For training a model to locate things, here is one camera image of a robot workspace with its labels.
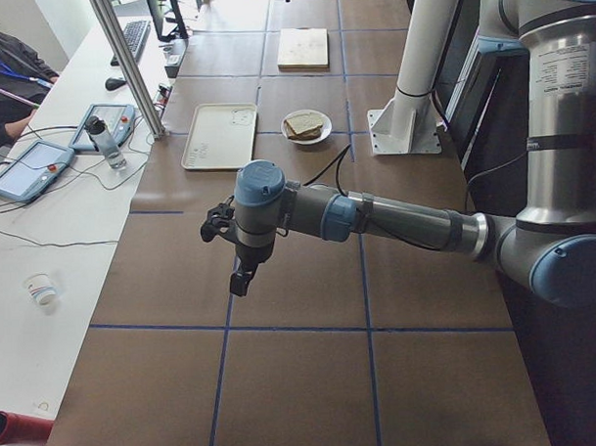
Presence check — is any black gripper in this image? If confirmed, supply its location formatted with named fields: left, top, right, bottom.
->
left=230, top=243, right=273, bottom=296

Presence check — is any bread slice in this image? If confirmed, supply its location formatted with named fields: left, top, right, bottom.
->
left=284, top=111, right=324, bottom=141

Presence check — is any white round plate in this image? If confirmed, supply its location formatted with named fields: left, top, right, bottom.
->
left=281, top=109, right=332, bottom=145

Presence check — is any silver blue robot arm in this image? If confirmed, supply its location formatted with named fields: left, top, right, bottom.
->
left=216, top=0, right=596, bottom=308

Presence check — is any cream bear tray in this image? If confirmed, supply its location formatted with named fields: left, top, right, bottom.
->
left=181, top=103, right=257, bottom=171

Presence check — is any paper cup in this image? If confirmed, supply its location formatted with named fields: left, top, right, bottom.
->
left=23, top=273, right=57, bottom=305

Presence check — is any far teach pendant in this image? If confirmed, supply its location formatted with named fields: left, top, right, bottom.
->
left=69, top=104, right=137, bottom=155

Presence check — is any teach pendant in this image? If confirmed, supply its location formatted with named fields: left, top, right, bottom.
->
left=69, top=104, right=137, bottom=155
left=0, top=140, right=75, bottom=203

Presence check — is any clear water bottle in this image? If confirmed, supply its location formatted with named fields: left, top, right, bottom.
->
left=84, top=115, right=126, bottom=170

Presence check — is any white mounting column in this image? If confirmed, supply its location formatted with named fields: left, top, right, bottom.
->
left=368, top=0, right=460, bottom=156

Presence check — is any near teach pendant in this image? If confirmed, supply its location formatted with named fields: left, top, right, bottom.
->
left=0, top=140, right=75, bottom=203

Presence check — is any black computer mouse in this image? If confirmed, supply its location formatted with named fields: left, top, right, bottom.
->
left=104, top=77, right=126, bottom=92

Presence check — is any wooden cutting board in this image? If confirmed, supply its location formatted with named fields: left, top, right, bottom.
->
left=277, top=27, right=329, bottom=69

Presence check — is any black monitor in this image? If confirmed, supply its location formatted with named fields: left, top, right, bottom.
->
left=146, top=0, right=189, bottom=43

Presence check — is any black keyboard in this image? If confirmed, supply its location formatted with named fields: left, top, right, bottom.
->
left=123, top=20, right=151, bottom=63

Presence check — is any red cylinder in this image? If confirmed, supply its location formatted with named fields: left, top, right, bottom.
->
left=0, top=411, right=54, bottom=446

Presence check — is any seated person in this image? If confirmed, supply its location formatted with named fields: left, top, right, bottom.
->
left=0, top=31, right=59, bottom=148

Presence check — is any black camera cable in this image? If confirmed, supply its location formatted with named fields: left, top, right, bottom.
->
left=304, top=143, right=354, bottom=197

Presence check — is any aluminium frame post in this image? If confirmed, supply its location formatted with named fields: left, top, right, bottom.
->
left=89, top=0, right=165, bottom=140

